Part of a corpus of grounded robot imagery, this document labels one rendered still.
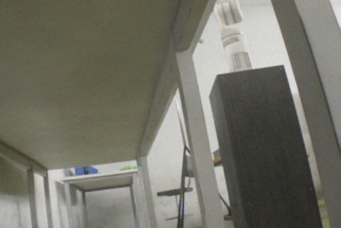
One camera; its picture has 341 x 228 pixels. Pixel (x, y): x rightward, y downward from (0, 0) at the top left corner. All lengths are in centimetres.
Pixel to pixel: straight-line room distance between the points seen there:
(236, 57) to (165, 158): 515
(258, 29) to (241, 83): 658
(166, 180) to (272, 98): 522
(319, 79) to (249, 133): 85
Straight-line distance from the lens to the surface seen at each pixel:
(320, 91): 30
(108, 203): 624
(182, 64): 84
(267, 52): 756
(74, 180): 405
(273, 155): 115
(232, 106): 115
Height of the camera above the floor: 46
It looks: 18 degrees up
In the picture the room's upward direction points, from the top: 10 degrees counter-clockwise
